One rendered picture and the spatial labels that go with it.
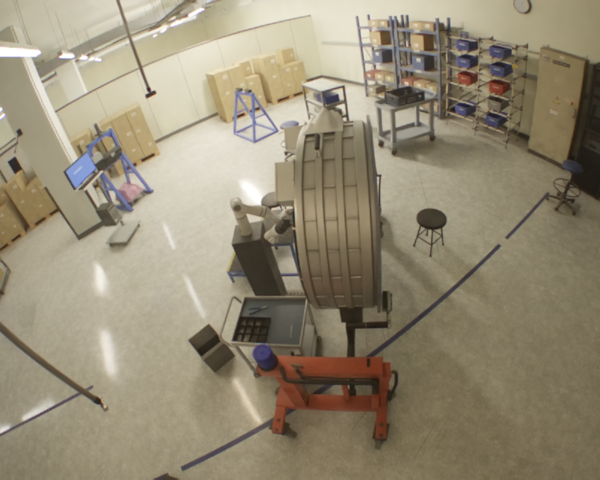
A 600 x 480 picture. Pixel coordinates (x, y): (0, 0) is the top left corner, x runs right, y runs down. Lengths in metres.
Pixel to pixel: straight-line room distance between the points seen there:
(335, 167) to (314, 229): 0.37
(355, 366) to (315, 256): 0.67
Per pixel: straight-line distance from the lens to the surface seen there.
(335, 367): 1.87
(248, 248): 2.55
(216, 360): 3.11
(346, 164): 1.82
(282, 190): 1.84
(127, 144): 8.39
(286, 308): 2.53
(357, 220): 1.73
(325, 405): 2.55
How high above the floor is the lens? 2.67
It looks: 41 degrees down
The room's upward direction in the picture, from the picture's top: 14 degrees counter-clockwise
